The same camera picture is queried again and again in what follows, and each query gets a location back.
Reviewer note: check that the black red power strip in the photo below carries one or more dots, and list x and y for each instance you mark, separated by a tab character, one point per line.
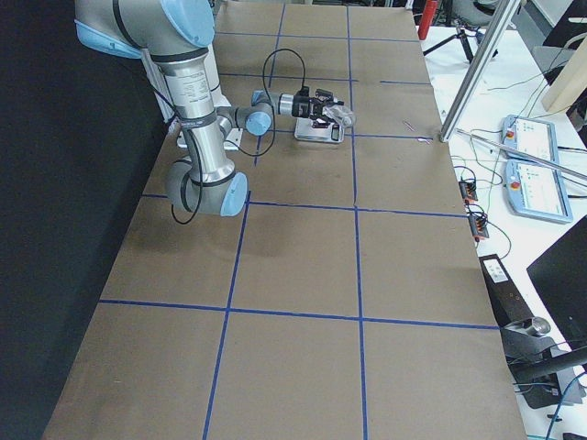
478	225
468	191

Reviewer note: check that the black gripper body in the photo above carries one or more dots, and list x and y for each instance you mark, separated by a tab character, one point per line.
303	108

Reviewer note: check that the red fire extinguisher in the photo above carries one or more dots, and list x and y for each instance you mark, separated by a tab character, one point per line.
427	17

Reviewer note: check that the clear glass sauce bottle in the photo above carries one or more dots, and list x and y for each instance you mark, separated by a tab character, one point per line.
341	114

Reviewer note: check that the black tripod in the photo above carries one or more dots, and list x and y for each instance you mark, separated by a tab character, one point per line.
462	35

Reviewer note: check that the upper teach pendant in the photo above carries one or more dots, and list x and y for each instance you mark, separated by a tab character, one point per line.
531	136

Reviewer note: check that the teach pendant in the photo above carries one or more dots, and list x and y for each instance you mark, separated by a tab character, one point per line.
531	136
535	191

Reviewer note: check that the aluminium frame post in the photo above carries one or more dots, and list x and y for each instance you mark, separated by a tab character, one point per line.
496	15

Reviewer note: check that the lower teach pendant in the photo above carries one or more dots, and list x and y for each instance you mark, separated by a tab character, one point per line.
535	191

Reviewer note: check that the white digital kitchen scale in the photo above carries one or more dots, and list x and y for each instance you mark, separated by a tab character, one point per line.
304	130

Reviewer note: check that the black monitor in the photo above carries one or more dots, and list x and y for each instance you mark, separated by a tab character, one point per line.
559	278

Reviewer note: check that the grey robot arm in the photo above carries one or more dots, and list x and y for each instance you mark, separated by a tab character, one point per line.
178	36

